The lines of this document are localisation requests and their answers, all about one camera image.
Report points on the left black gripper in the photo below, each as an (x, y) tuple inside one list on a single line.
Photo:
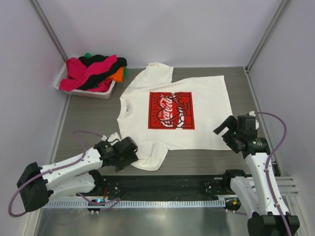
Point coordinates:
[(130, 158)]

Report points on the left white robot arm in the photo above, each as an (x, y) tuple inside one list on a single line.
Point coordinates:
[(77, 175)]

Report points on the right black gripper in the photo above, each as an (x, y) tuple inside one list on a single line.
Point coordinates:
[(231, 123)]

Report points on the white plastic laundry basket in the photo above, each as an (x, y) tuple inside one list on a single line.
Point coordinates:
[(101, 95)]

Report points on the white slotted cable duct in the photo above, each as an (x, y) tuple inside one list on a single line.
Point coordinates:
[(80, 203)]

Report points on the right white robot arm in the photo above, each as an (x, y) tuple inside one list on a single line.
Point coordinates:
[(265, 208)]

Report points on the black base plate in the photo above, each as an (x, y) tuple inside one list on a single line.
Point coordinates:
[(172, 188)]

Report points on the pink t-shirt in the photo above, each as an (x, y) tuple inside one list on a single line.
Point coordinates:
[(78, 73)]

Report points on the aluminium frame rail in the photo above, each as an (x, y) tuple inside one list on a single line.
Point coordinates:
[(287, 186)]

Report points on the white coca-cola t-shirt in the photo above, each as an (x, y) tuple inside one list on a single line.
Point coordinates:
[(162, 115)]

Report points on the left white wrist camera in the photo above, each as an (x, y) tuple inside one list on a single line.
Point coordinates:
[(113, 137)]

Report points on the green t-shirt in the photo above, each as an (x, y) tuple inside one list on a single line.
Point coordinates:
[(126, 71)]

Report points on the orange t-shirt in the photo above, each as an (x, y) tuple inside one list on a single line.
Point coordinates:
[(118, 75)]

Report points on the black t-shirt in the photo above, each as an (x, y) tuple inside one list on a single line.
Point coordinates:
[(96, 82)]

